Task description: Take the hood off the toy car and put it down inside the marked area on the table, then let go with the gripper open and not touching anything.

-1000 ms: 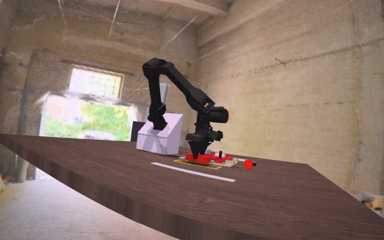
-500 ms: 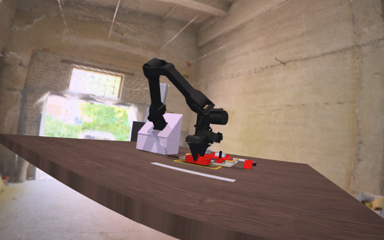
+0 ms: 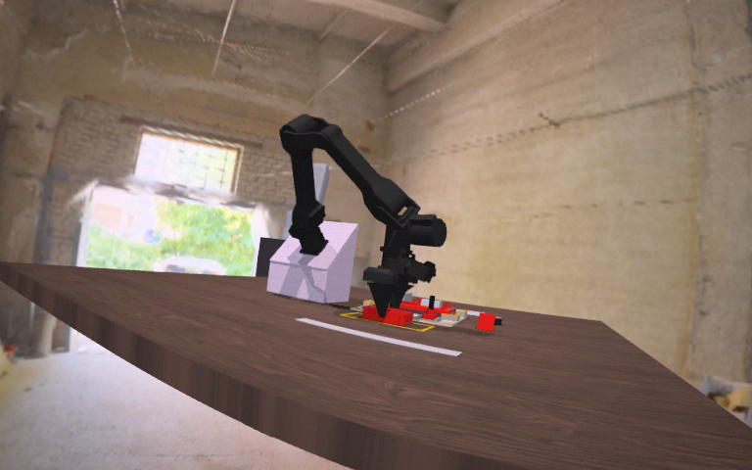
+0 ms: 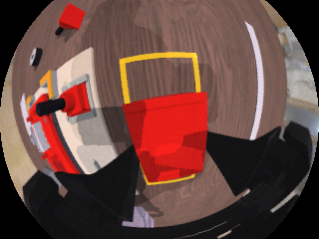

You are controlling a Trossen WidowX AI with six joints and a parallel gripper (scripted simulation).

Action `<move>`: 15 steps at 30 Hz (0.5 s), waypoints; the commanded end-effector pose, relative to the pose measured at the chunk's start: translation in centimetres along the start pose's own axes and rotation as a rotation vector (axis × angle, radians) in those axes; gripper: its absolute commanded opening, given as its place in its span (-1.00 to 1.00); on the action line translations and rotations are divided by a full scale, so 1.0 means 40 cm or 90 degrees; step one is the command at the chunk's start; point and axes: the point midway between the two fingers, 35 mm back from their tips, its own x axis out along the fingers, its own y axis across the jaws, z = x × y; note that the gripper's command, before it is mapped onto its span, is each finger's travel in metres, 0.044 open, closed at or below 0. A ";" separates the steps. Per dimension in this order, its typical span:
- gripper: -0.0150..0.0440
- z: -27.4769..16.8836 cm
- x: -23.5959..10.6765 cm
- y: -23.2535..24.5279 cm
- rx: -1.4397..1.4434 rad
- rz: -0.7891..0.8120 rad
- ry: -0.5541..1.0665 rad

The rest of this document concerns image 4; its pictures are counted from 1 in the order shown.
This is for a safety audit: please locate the white flat strip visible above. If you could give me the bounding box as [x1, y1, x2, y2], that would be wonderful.
[244, 21, 264, 140]

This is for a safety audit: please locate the yellow rectangular outline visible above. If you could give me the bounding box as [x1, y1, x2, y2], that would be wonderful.
[120, 52, 200, 184]

